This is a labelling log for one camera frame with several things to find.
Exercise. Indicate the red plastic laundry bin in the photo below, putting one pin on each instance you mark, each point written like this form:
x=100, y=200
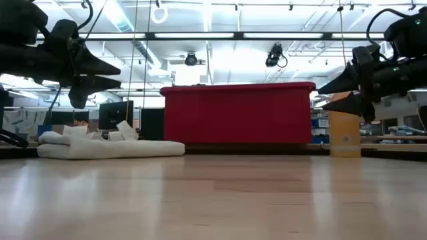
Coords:
x=233, y=113

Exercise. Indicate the black computer monitor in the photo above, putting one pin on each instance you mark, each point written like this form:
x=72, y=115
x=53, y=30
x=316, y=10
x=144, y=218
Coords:
x=113, y=115
x=151, y=123

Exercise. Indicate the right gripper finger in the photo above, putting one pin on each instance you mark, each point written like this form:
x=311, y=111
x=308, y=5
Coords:
x=348, y=104
x=343, y=83

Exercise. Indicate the orange spray bottle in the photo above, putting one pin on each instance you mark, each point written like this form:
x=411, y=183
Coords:
x=345, y=133

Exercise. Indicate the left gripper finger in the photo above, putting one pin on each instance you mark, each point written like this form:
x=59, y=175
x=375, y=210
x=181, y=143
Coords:
x=86, y=86
x=95, y=66

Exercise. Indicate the black overhead camera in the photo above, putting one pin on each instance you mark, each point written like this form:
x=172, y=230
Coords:
x=274, y=55

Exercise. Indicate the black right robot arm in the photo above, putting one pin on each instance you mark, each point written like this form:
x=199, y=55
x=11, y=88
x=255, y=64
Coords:
x=410, y=36

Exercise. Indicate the white folded cloth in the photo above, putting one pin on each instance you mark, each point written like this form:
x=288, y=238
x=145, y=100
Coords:
x=116, y=150

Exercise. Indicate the black round hanging device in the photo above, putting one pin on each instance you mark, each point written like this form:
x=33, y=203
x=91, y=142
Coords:
x=191, y=60

